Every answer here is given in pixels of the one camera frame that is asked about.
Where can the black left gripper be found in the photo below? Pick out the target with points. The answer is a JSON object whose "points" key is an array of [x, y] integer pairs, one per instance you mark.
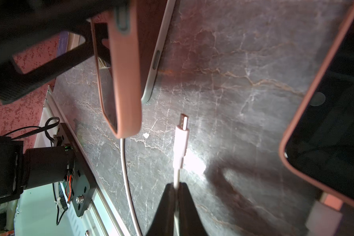
{"points": [[25, 23]]}

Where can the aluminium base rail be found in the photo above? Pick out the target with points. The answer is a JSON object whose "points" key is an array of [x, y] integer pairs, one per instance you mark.
{"points": [[64, 197]]}

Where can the leftmost phone white case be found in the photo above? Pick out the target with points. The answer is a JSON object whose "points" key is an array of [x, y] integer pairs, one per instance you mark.
{"points": [[120, 89]]}

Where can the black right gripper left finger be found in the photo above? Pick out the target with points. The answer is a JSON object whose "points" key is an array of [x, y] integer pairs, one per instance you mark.
{"points": [[163, 221]]}

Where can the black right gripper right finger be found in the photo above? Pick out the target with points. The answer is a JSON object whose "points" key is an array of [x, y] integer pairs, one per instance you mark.
{"points": [[189, 222]]}

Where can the blue book on left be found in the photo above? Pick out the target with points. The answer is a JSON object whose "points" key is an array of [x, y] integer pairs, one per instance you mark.
{"points": [[63, 43]]}

